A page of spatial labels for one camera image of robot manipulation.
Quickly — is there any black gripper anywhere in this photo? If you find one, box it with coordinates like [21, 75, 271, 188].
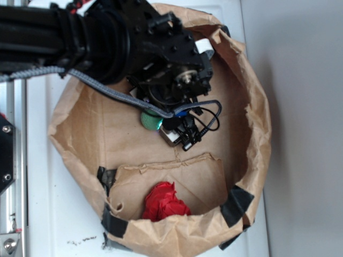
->
[128, 12, 213, 112]

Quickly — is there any green textured ball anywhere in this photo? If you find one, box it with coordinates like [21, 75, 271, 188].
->
[140, 110, 163, 131]

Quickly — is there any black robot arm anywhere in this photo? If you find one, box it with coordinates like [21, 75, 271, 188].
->
[1, 1, 213, 112]

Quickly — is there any red crumpled paper ball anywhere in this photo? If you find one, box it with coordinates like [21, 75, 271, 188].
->
[141, 182, 191, 222]

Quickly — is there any brown paper bag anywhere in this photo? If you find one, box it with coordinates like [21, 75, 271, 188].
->
[47, 3, 272, 257]

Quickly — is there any black tape strip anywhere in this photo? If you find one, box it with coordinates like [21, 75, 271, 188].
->
[218, 226, 250, 251]
[97, 167, 128, 238]
[220, 185, 255, 227]

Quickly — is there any black tape strip left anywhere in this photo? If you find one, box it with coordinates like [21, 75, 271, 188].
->
[97, 167, 128, 238]

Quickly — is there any black tape strip lower right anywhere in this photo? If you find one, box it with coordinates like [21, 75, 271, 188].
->
[218, 226, 250, 251]

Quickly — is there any grey braided cable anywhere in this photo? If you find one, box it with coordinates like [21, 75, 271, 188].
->
[0, 65, 222, 134]

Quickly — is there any aluminium extrusion rail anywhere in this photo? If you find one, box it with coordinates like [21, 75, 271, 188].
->
[1, 79, 28, 256]

